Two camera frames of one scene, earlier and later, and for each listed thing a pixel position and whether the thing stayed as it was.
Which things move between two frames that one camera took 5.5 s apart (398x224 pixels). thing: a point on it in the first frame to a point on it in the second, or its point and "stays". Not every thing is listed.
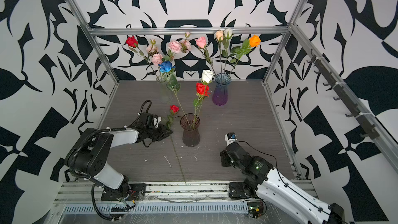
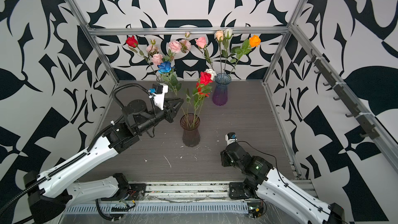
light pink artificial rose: [201, 42] stays
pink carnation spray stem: [157, 58] stays
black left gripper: [164, 134] to [169, 111]
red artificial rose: [174, 109] to [195, 101]
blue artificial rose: [167, 68] stays
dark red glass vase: [189, 123] stays
